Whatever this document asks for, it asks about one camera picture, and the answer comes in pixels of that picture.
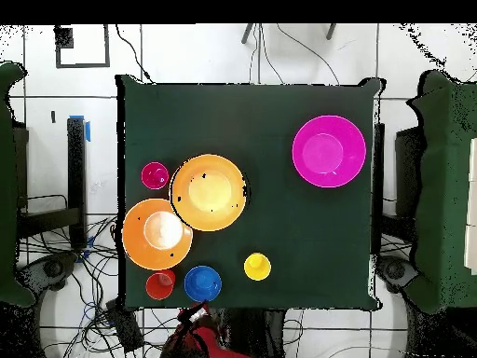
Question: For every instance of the dark blue plastic bowl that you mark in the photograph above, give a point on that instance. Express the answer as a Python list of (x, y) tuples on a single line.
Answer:
[(203, 283)]

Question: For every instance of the large orange plastic bowl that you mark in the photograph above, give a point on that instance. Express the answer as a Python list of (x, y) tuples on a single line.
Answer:
[(208, 192), (134, 240)]

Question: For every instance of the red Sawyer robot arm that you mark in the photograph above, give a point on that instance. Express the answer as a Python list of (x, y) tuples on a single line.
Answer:
[(208, 346)]

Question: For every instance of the orange plastic cup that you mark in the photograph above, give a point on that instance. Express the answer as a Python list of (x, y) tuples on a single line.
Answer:
[(160, 285)]

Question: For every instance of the black power strip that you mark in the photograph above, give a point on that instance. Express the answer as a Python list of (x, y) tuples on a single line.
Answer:
[(125, 324)]

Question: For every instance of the yellow plastic cup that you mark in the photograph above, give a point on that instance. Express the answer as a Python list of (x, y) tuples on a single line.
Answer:
[(257, 266)]

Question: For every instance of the crimson plastic cup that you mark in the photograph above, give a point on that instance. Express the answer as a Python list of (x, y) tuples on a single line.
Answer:
[(155, 175)]

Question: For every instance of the black chair base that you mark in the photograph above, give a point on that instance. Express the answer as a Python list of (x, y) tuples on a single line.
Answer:
[(395, 272), (52, 268)]

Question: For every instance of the dark green tablecloth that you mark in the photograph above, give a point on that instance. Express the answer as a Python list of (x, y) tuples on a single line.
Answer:
[(223, 123)]

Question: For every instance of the large pink plastic bowl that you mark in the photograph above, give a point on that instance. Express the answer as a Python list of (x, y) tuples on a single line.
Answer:
[(329, 151)]

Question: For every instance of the green cloth side table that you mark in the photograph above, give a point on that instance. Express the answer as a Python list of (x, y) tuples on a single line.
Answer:
[(7, 186), (443, 186)]

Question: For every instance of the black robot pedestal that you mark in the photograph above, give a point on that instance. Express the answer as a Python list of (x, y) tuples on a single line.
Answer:
[(257, 332)]

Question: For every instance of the black metal frame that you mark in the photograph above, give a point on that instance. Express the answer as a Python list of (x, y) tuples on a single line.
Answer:
[(76, 179)]

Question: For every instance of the camera tripod legs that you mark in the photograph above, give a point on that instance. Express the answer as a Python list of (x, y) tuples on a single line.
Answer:
[(247, 34)]

